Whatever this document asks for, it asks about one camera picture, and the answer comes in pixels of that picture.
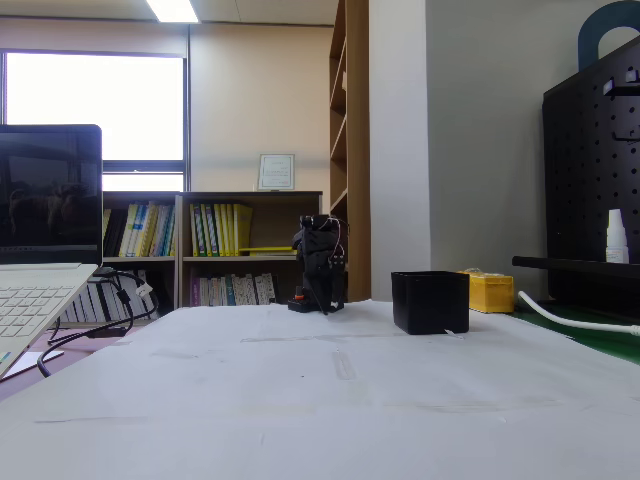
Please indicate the white plastic bottle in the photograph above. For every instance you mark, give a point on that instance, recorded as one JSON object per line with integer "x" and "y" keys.
{"x": 617, "y": 240}

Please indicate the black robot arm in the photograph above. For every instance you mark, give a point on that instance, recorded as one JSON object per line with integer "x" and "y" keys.
{"x": 320, "y": 240}

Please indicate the orange black table clamp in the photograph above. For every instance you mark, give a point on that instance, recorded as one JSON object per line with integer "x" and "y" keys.
{"x": 299, "y": 297}

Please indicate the thick yellow binder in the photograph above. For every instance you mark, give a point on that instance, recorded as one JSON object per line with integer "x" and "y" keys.
{"x": 243, "y": 227}

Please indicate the black square container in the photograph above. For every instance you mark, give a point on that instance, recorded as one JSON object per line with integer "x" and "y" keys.
{"x": 430, "y": 302}

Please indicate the green desk mat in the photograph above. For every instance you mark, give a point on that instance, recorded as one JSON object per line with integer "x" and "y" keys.
{"x": 600, "y": 337}

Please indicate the wide low dark bookshelf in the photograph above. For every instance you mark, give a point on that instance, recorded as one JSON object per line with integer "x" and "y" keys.
{"x": 250, "y": 196}

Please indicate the framed white certificate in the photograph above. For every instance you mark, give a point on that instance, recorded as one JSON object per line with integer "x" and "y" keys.
{"x": 276, "y": 172}

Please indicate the flat yellow folder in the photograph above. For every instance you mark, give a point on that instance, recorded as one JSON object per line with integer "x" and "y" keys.
{"x": 265, "y": 250}

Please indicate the yellow cardboard box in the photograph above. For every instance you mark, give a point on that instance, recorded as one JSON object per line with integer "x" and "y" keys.
{"x": 492, "y": 295}

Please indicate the taped white paper sheets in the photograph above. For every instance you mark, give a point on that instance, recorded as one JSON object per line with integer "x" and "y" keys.
{"x": 450, "y": 400}

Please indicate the tall wooden bookshelf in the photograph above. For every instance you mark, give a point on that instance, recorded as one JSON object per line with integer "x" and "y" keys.
{"x": 357, "y": 150}

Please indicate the white paper card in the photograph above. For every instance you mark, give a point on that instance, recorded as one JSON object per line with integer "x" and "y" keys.
{"x": 27, "y": 364}

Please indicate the bright window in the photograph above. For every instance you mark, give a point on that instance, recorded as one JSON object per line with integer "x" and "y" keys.
{"x": 95, "y": 100}

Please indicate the narrow low dark bookshelf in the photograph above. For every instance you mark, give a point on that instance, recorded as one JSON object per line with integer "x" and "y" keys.
{"x": 140, "y": 196}

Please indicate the black pegboard stand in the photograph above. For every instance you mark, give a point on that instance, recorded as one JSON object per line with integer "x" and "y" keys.
{"x": 590, "y": 175}

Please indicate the teal arch shape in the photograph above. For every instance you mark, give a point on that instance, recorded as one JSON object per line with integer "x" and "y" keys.
{"x": 587, "y": 35}

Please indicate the ceiling light panel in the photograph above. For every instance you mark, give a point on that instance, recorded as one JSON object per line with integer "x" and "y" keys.
{"x": 172, "y": 10}

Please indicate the white laptop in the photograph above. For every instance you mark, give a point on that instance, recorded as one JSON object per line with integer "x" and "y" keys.
{"x": 50, "y": 200}

